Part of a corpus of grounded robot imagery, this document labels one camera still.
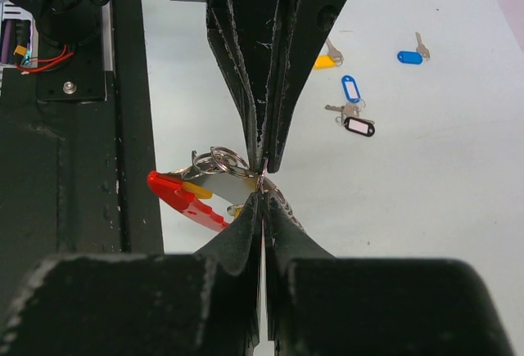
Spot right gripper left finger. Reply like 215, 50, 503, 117
1, 193, 262, 355

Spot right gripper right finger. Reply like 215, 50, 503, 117
261, 192, 513, 355

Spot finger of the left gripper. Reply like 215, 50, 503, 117
268, 0, 347, 173

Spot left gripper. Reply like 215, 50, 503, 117
170, 0, 280, 172

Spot yellow tag key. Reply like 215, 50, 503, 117
227, 204, 244, 219
314, 38, 344, 70
182, 181, 213, 200

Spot blue frame key tag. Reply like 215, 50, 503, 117
341, 75, 366, 108

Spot red handled keyring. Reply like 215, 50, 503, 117
147, 146, 306, 233

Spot solid blue tag key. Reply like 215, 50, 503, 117
397, 32, 431, 65

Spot black frame key tag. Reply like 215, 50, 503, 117
324, 102, 376, 137

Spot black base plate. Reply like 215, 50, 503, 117
1, 0, 164, 309

